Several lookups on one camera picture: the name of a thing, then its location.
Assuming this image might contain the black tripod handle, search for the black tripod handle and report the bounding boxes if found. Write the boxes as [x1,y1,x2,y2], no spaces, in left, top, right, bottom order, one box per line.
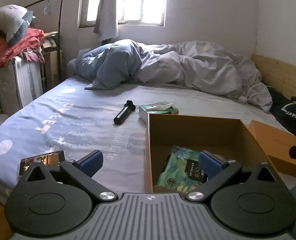
[113,100,134,125]

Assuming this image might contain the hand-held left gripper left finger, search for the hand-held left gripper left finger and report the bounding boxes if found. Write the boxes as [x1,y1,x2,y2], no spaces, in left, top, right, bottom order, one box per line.
[19,150,118,203]

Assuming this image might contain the floral tissue pack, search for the floral tissue pack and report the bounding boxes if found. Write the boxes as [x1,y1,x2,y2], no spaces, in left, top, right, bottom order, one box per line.
[155,145,209,193]

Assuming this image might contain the green tissue box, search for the green tissue box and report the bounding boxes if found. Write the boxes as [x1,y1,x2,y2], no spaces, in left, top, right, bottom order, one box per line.
[138,102,179,124]

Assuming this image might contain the grey duvet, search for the grey duvet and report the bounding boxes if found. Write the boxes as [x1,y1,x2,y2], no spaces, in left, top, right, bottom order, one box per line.
[68,39,273,113]

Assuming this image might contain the white radiator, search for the white radiator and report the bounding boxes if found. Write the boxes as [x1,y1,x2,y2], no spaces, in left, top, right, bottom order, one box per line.
[12,56,43,108]

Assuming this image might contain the smartphone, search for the smartphone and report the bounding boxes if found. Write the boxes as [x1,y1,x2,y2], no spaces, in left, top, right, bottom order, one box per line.
[18,150,66,180]

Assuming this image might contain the white hanging cloth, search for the white hanging cloth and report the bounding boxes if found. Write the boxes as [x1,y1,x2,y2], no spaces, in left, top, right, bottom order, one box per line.
[93,0,119,43]

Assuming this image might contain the stacked cardboard boxes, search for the stacked cardboard boxes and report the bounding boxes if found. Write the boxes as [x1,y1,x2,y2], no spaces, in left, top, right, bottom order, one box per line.
[41,31,64,93]

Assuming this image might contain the brown cardboard box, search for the brown cardboard box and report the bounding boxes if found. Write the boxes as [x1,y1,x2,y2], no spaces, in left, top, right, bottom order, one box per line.
[144,113,284,193]

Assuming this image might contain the window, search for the window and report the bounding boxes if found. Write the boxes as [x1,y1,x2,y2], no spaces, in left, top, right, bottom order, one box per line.
[78,0,168,28]

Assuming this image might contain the white charger cable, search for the white charger cable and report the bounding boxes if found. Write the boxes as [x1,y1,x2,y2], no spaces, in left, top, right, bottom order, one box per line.
[239,84,267,104]

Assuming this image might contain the printed grey bed sheet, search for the printed grey bed sheet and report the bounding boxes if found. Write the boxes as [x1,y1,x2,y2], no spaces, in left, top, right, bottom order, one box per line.
[0,76,296,205]

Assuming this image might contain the red blanket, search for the red blanket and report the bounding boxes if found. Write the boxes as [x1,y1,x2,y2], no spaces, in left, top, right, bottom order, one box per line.
[0,27,45,68]

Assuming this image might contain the orange box lid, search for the orange box lid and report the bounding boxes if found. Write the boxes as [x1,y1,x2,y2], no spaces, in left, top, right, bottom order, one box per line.
[248,120,296,180]

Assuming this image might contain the wooden headboard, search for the wooden headboard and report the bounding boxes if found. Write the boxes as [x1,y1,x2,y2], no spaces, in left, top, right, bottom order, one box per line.
[251,54,296,103]

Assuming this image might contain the pink cloth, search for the pink cloth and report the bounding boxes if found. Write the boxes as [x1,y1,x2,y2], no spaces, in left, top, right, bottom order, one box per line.
[23,50,45,63]

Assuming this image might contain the dark printed bag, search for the dark printed bag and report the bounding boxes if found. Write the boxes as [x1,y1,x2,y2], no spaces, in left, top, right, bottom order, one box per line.
[269,86,296,145]

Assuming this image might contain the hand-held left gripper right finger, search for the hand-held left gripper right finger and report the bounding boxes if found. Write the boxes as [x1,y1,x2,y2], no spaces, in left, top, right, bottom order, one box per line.
[185,151,277,203]

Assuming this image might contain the black clothes rack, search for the black clothes rack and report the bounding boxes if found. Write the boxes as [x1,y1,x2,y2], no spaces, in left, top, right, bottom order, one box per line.
[25,0,71,92]

